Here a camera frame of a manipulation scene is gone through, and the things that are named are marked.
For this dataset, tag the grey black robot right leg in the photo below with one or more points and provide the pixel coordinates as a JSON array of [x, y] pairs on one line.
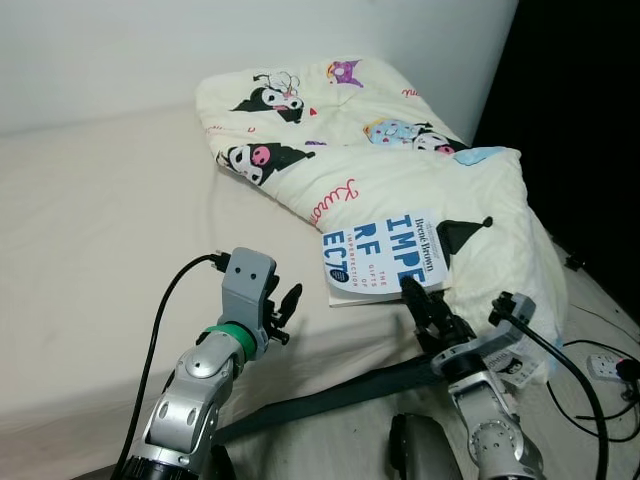
[[420, 455]]

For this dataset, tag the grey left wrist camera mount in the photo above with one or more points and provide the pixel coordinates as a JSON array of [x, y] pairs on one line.
[[247, 280]]

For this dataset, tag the beige bed mattress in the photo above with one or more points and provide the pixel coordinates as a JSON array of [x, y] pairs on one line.
[[100, 220]]

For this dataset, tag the white power strip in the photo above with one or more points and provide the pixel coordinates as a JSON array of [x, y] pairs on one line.
[[603, 366]]

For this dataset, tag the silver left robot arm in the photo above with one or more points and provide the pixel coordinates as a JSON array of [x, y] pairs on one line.
[[195, 400]]

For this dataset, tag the white blue lettered book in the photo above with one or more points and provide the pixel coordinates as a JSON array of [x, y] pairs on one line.
[[385, 250]]

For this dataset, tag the dark teal bed frame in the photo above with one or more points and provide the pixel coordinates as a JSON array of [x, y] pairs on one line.
[[330, 395]]

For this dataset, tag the cream cartoon print blanket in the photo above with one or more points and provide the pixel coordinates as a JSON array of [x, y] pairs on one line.
[[400, 180]]

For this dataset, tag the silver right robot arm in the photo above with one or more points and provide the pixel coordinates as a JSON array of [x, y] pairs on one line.
[[490, 430]]

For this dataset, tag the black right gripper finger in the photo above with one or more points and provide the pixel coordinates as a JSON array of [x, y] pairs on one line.
[[418, 298]]

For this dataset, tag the black robot left leg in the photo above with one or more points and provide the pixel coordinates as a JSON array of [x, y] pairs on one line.
[[220, 465]]

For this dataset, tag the small black floor object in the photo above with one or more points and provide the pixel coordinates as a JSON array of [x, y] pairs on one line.
[[575, 264]]

